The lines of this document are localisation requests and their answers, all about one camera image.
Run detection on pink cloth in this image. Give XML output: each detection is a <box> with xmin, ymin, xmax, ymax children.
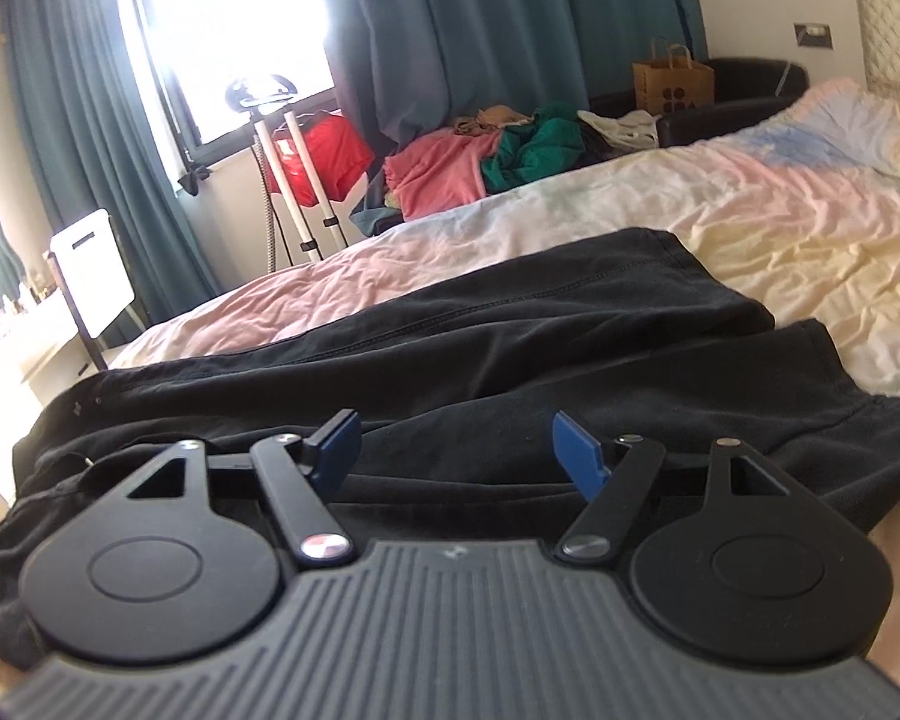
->
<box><xmin>384</xmin><ymin>127</ymin><xmax>508</xmax><ymax>221</ymax></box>

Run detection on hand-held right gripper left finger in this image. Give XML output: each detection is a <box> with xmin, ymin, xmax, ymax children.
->
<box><xmin>124</xmin><ymin>409</ymin><xmax>361</xmax><ymax>569</ymax></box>

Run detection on white backed chair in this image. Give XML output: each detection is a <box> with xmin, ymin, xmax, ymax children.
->
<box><xmin>49</xmin><ymin>210</ymin><xmax>148</xmax><ymax>373</ymax></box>

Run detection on bed with pastel sheet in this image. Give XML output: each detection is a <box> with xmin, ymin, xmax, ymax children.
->
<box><xmin>109</xmin><ymin>75</ymin><xmax>900</xmax><ymax>680</ymax></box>

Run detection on black leather sofa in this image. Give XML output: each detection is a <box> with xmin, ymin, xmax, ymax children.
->
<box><xmin>589</xmin><ymin>56</ymin><xmax>809</xmax><ymax>149</ymax></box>

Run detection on green cloth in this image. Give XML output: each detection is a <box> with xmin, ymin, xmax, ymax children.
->
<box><xmin>481</xmin><ymin>101</ymin><xmax>587</xmax><ymax>196</ymax></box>

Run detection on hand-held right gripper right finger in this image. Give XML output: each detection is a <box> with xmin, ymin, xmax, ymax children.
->
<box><xmin>553</xmin><ymin>411</ymin><xmax>792</xmax><ymax>562</ymax></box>

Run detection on brown paper bag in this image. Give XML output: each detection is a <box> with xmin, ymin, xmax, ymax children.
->
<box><xmin>632</xmin><ymin>37</ymin><xmax>716</xmax><ymax>107</ymax></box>

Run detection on garment steamer stand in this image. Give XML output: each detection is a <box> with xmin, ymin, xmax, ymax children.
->
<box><xmin>225</xmin><ymin>73</ymin><xmax>350</xmax><ymax>268</ymax></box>

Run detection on white dressing table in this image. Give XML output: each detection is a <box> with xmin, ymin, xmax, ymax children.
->
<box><xmin>0</xmin><ymin>292</ymin><xmax>85</xmax><ymax>407</ymax></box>

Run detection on narrow teal curtain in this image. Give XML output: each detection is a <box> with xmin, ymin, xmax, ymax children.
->
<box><xmin>0</xmin><ymin>0</ymin><xmax>220</xmax><ymax>347</ymax></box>

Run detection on black pants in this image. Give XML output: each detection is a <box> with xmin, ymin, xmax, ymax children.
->
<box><xmin>0</xmin><ymin>229</ymin><xmax>883</xmax><ymax>674</ymax></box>

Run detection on dark blue cloth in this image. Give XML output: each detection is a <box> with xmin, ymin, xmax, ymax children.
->
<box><xmin>349</xmin><ymin>201</ymin><xmax>407</xmax><ymax>238</ymax></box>

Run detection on white cloth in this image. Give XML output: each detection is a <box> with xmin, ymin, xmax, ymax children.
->
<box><xmin>576</xmin><ymin>109</ymin><xmax>661</xmax><ymax>152</ymax></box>

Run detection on red garment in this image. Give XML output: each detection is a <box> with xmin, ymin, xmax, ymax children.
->
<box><xmin>262</xmin><ymin>114</ymin><xmax>376</xmax><ymax>206</ymax></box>

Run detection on wide teal curtain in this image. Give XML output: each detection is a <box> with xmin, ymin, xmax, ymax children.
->
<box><xmin>322</xmin><ymin>0</ymin><xmax>710</xmax><ymax>160</ymax></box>

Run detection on dark framed window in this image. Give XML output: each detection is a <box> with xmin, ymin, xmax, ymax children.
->
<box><xmin>111</xmin><ymin>0</ymin><xmax>340</xmax><ymax>170</ymax></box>

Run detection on beige cloth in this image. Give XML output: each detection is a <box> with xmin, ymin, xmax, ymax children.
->
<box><xmin>451</xmin><ymin>106</ymin><xmax>533</xmax><ymax>139</ymax></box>

